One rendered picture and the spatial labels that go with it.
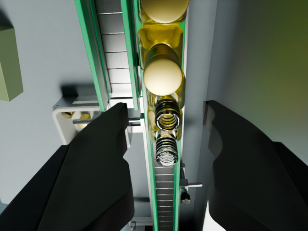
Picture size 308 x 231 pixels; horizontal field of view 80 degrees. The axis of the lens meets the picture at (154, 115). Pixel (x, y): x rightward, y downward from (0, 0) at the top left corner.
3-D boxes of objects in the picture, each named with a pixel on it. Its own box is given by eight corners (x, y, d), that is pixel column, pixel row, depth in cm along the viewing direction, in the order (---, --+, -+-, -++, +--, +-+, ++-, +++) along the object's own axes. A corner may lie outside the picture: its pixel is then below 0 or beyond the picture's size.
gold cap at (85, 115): (82, 121, 66) (78, 129, 62) (79, 112, 64) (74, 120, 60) (92, 121, 66) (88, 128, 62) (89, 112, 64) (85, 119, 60)
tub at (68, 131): (133, 134, 71) (130, 150, 64) (75, 136, 72) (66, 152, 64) (127, 93, 61) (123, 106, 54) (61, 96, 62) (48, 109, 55)
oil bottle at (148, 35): (172, 42, 41) (184, 79, 23) (146, 43, 41) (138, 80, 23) (172, 13, 38) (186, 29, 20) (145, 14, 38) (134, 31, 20)
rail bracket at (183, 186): (196, 168, 63) (205, 206, 52) (176, 168, 63) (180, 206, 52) (197, 160, 61) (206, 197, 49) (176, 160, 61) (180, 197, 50)
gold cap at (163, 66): (178, 78, 20) (182, 96, 17) (145, 79, 20) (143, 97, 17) (179, 44, 18) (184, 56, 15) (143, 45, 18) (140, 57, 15)
